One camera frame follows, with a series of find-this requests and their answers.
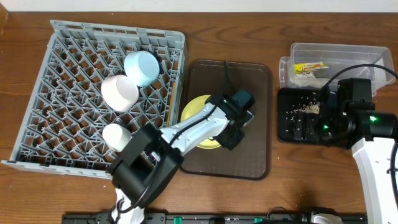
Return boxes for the yellow plate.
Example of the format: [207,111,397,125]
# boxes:
[180,95,221,149]

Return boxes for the green snack wrapper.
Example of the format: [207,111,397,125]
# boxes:
[294,62,328,74]

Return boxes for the light blue bowl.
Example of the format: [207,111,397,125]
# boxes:
[124,50,160,87]

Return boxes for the pink plate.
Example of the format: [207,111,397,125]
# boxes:
[101,75,139,112]

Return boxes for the white small cup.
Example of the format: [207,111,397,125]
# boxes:
[102,123,132,152]

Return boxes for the wooden chopstick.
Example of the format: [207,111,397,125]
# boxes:
[167,82,175,127]

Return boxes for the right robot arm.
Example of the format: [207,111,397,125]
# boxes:
[293,78,397,223]

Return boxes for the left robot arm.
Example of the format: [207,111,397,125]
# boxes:
[108,89,255,223]

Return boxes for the black waste tray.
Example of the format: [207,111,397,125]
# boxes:
[276,88,355,147]

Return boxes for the grey dishwasher rack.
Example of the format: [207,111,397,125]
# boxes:
[4,20,188,179]

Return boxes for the rice and food scraps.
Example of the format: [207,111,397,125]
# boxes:
[279,96,346,144]

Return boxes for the dark brown serving tray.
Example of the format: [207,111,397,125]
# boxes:
[181,60,273,180]

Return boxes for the crumpled white tissue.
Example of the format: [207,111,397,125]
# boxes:
[289,72,328,88]

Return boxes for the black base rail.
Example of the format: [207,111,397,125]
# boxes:
[62,207,368,224]

